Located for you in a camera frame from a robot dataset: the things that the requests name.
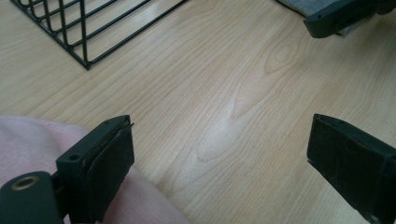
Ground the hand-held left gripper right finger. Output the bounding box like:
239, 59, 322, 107
306, 113, 396, 224

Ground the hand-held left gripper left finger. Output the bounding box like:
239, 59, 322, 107
55, 114, 135, 224

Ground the grey hat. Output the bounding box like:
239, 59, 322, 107
276, 0, 362, 37

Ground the pink hat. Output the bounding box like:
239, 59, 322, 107
0, 115, 191, 224

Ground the black wire rack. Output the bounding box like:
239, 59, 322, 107
9, 0, 190, 71

